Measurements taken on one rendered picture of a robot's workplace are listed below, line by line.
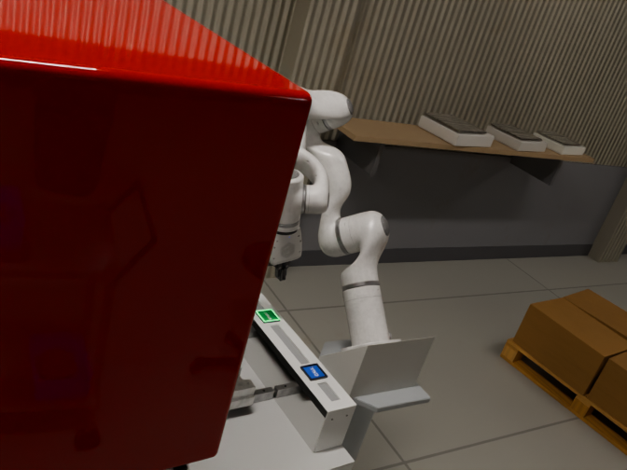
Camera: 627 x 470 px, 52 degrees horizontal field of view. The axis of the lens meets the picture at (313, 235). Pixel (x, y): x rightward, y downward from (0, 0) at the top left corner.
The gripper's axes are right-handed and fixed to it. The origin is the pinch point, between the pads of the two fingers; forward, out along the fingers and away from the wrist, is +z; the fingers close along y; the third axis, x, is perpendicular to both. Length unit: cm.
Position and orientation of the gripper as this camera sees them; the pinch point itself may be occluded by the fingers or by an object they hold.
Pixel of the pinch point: (280, 272)
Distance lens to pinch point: 183.3
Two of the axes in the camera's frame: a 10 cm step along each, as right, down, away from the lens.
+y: 8.5, -2.2, 4.9
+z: -0.9, 8.5, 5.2
